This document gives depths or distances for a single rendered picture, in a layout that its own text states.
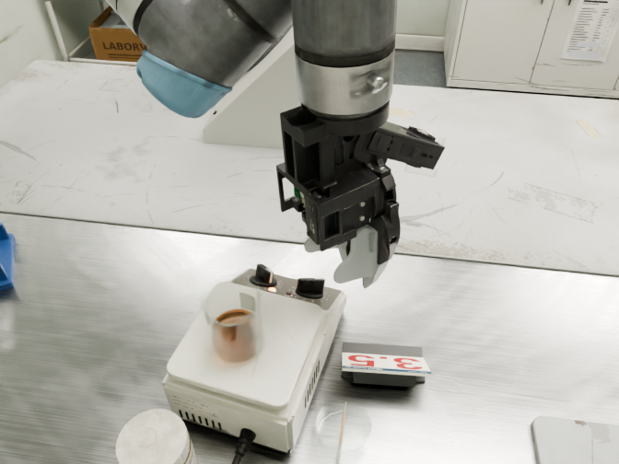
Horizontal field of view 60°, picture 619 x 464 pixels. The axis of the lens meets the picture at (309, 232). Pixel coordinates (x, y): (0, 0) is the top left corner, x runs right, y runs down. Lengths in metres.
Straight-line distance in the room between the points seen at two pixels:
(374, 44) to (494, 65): 2.61
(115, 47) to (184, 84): 2.34
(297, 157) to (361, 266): 0.14
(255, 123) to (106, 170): 0.25
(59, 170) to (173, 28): 0.51
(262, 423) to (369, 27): 0.34
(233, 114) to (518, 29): 2.19
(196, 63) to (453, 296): 0.41
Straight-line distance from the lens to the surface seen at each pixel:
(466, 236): 0.78
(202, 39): 0.47
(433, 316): 0.67
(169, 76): 0.48
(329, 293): 0.62
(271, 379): 0.50
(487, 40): 2.93
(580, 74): 3.10
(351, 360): 0.59
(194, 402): 0.53
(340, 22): 0.38
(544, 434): 0.60
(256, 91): 0.87
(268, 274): 0.61
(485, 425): 0.60
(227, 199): 0.82
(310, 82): 0.41
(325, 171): 0.44
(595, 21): 3.00
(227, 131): 0.92
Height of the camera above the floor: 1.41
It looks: 43 degrees down
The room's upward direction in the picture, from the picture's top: straight up
